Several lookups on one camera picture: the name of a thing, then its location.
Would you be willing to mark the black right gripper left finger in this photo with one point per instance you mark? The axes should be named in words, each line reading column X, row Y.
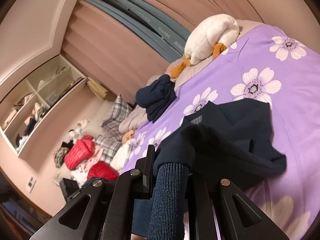
column 103, row 210

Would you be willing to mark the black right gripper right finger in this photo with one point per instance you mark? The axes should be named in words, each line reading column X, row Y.
column 223, row 211

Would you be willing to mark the dark navy jacket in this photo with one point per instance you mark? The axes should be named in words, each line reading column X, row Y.
column 227, row 141

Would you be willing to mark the lower red puffer jacket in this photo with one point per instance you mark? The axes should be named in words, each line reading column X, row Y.
column 102, row 170

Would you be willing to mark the red puffer jacket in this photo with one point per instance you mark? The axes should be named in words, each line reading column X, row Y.
column 82, row 150
column 102, row 170

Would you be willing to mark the upper red puffer jacket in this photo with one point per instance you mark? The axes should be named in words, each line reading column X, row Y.
column 82, row 150

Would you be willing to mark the small white plush toy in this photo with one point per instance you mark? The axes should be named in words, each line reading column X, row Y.
column 75, row 134

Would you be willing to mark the grey plaid pillow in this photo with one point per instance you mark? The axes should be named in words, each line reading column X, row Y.
column 110, row 139

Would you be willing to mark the light grey folded blanket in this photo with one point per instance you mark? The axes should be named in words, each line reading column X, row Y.
column 134, row 120

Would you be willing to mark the folded dark navy garment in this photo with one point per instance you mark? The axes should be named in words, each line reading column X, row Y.
column 156, row 97

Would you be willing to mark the pink pleated curtain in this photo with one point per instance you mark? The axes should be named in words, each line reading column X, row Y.
column 122, row 43

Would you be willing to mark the purple floral bed sheet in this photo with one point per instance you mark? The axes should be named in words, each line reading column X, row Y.
column 268, row 66

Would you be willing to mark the grey blue lettered curtain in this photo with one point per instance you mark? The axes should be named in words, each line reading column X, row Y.
column 161, row 32

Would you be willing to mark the white plush duck toy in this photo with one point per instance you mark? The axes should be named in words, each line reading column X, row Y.
column 210, row 38

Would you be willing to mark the white wall switch panel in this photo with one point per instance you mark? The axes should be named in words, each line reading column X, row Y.
column 30, row 185

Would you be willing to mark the white wall shelf unit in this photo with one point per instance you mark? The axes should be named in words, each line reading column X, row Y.
column 28, row 102

